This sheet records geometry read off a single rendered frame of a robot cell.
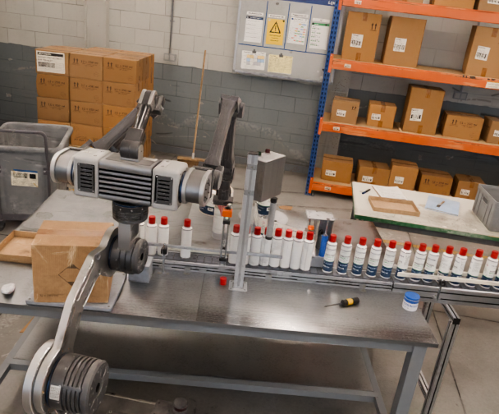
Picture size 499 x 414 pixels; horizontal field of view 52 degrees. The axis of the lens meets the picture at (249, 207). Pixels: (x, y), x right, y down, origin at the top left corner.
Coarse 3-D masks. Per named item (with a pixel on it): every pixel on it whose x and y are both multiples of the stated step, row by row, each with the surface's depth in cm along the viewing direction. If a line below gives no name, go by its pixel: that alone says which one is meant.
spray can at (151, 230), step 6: (150, 216) 249; (150, 222) 249; (150, 228) 249; (156, 228) 251; (150, 234) 250; (156, 234) 252; (150, 240) 252; (156, 240) 254; (150, 246) 253; (150, 252) 254
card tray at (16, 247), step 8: (16, 232) 267; (24, 232) 267; (32, 232) 267; (8, 240) 261; (16, 240) 265; (24, 240) 265; (32, 240) 266; (0, 248) 253; (8, 248) 256; (16, 248) 257; (24, 248) 258; (0, 256) 244; (8, 256) 244; (16, 256) 244; (24, 256) 244
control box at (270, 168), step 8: (272, 152) 235; (264, 160) 222; (272, 160) 224; (280, 160) 230; (256, 168) 223; (264, 168) 221; (272, 168) 226; (280, 168) 232; (256, 176) 224; (264, 176) 222; (272, 176) 228; (280, 176) 234; (256, 184) 225; (264, 184) 224; (272, 184) 231; (280, 184) 236; (256, 192) 227; (264, 192) 227; (272, 192) 233; (280, 192) 239; (256, 200) 228; (264, 200) 229
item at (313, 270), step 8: (152, 256) 254; (160, 256) 255; (168, 256) 256; (176, 256) 257; (192, 256) 259; (200, 256) 260; (208, 256) 261; (216, 256) 262; (232, 264) 256; (248, 264) 257; (296, 272) 256; (304, 272) 257; (312, 272) 258; (320, 272) 258; (376, 280) 257; (384, 280) 258; (392, 280) 259
